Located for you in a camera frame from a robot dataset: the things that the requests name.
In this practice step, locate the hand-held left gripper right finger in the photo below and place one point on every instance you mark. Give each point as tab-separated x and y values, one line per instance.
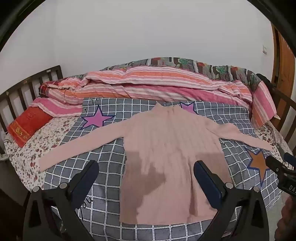
208	183

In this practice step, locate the brown wooden door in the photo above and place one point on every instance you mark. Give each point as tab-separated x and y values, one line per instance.
283	62

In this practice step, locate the pink ribbed sweater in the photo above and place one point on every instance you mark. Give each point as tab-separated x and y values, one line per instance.
161	148

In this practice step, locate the pink striped pillow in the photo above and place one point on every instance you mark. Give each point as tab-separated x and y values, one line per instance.
263	102

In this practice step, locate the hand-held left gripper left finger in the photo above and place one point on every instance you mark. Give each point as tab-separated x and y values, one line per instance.
83	183

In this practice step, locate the dark wooden headboard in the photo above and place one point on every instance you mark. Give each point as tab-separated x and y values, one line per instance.
55	69

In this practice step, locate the white wall switch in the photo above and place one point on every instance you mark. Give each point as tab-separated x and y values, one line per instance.
264	49

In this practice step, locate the grey checked star blanket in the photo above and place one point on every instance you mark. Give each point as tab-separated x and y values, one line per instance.
108	148

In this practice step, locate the person's right hand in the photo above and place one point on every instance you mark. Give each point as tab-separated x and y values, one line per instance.
288	220

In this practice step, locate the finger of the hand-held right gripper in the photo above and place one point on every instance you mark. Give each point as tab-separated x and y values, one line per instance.
276	165
290	158

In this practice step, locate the dark wooden footboard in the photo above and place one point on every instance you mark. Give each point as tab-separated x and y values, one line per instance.
286	100

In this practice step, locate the pink striped quilt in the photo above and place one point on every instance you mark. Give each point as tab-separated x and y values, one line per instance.
138	89

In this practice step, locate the floral patchwork quilt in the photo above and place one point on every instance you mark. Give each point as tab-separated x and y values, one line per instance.
208	67

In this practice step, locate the red embroidered pillow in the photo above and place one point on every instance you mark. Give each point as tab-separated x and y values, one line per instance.
27	127

